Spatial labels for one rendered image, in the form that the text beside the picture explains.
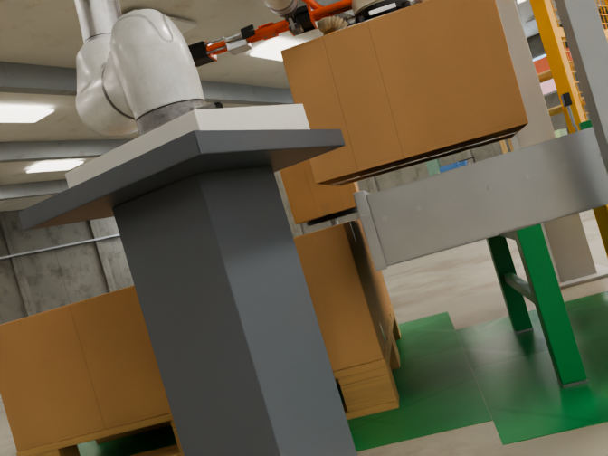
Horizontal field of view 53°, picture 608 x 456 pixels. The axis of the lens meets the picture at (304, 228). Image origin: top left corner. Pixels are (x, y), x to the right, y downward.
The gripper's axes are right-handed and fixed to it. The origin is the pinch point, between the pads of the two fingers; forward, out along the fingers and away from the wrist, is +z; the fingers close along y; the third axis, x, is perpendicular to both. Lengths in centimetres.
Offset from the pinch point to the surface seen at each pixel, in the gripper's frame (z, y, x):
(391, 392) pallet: -21, 115, -2
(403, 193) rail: -36, 63, 17
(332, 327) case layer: -21, 93, -13
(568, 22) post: -53, 38, 61
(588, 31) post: -54, 42, 64
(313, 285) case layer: -21, 80, -15
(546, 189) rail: -36, 72, 50
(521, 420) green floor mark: -50, 120, 27
